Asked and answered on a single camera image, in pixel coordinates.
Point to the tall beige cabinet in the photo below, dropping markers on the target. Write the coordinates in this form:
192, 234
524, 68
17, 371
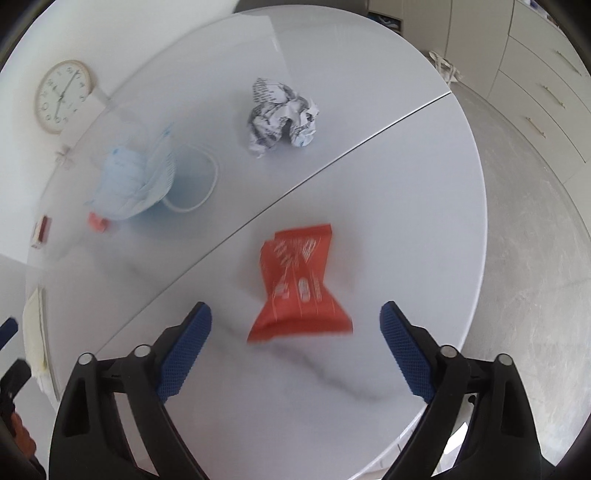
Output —
443, 23

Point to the round wall clock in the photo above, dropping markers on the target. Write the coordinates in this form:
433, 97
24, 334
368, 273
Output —
62, 97

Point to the beige drawer cabinet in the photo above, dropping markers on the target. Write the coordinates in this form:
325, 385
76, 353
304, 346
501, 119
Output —
545, 78

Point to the white tote bag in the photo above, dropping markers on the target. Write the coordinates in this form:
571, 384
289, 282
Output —
445, 67

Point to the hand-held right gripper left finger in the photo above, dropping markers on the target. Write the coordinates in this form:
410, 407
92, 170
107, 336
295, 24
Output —
184, 355

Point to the crumpled printed paper ball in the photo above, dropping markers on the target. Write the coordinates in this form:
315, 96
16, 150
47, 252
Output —
281, 117

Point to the red snack packet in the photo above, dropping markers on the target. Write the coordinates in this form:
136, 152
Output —
298, 286

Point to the blue face mask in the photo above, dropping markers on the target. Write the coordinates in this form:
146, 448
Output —
138, 180

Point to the small red wrapper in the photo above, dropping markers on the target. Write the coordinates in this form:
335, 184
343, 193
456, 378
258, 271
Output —
98, 222

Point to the cream folded cloth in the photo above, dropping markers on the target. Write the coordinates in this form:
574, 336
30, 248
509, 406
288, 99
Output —
38, 332

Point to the small red white box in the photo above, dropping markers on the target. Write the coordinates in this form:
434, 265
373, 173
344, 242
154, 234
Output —
40, 231

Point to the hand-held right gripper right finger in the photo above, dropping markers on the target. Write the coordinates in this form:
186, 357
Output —
408, 355

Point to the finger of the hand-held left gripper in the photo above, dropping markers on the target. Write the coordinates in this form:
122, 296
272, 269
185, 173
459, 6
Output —
17, 374
8, 328

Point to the person's left hand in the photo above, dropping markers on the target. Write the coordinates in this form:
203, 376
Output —
22, 436

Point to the white card stand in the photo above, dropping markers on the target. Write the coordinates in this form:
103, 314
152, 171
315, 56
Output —
94, 99

